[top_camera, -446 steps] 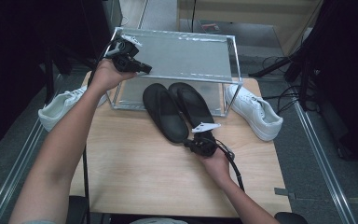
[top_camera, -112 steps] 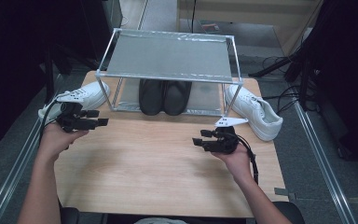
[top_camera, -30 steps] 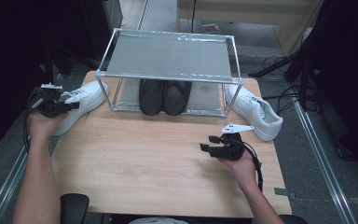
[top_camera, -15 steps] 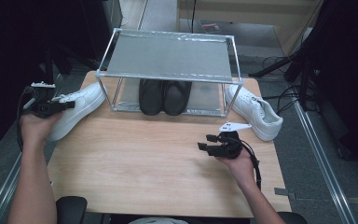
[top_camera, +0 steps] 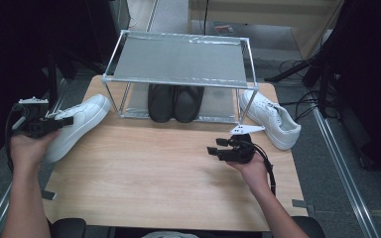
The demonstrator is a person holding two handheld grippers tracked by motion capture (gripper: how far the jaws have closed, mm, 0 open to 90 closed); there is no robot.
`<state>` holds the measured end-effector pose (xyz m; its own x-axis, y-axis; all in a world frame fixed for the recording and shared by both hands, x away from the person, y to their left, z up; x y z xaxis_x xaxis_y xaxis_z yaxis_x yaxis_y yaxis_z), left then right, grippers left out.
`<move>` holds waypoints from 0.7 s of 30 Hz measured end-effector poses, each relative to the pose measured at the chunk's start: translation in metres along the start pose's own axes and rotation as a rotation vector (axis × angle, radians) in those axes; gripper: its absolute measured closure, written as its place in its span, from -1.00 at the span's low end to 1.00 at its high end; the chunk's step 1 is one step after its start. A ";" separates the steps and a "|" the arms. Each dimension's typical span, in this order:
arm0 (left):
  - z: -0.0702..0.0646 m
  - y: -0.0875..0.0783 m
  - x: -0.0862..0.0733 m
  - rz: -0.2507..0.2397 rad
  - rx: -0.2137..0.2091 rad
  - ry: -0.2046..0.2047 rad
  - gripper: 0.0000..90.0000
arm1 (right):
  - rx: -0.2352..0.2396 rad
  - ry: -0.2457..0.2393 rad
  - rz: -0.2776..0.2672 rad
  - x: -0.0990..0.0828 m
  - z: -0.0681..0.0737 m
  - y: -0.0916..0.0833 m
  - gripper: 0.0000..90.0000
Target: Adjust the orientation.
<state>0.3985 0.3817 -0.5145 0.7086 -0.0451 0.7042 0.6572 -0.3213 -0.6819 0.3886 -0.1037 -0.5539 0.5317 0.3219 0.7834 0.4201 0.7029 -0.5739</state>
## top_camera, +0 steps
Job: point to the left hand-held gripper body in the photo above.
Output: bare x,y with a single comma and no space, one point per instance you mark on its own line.
34,124

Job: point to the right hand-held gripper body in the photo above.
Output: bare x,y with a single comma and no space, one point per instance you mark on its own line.
241,150

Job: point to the white sneaker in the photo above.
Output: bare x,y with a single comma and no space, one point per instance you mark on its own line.
82,115
271,119

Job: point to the black slipper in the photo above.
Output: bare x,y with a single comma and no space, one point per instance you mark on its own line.
188,104
160,102

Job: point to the metal frame shoe rack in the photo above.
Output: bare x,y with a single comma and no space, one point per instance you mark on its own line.
178,59

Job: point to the person's right hand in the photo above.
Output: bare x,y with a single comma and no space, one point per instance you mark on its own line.
256,175

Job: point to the person's left hand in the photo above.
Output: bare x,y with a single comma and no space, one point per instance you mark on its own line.
26,152

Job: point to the black upright stand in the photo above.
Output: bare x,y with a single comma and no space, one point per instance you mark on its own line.
52,79

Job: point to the grey tape piece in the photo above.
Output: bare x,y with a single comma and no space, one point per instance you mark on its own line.
49,195
301,204

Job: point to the black curtain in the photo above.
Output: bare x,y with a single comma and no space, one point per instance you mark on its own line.
13,49
377,66

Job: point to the black tripod stand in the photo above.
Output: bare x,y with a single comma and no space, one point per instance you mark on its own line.
291,71

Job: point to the person's grey clothing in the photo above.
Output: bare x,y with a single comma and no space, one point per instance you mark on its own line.
170,235

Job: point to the black chair part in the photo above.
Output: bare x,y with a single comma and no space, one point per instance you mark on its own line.
67,229
311,229

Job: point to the wooden cabinet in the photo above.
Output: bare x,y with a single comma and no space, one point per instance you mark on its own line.
261,13

